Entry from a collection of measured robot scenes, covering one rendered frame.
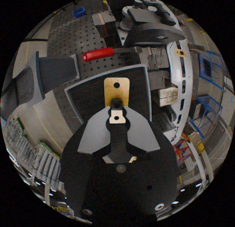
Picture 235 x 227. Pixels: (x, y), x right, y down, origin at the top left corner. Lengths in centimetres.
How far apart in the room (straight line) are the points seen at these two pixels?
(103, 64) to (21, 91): 52
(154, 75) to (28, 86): 40
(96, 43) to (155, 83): 51
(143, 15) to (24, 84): 37
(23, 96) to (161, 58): 46
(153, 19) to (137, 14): 3
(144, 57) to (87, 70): 46
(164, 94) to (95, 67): 48
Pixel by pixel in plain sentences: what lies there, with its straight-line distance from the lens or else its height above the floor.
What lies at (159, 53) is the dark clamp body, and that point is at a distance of 25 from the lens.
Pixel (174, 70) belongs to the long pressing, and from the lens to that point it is 38.
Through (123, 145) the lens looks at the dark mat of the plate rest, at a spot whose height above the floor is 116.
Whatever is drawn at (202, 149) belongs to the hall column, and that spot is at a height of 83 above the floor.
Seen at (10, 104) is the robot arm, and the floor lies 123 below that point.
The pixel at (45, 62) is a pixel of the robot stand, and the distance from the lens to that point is 39.
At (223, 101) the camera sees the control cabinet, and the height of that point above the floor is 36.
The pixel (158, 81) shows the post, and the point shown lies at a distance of 22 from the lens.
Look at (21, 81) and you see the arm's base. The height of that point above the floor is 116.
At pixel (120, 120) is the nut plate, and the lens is 15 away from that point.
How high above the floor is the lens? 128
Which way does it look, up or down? 59 degrees down
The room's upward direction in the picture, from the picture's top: 176 degrees clockwise
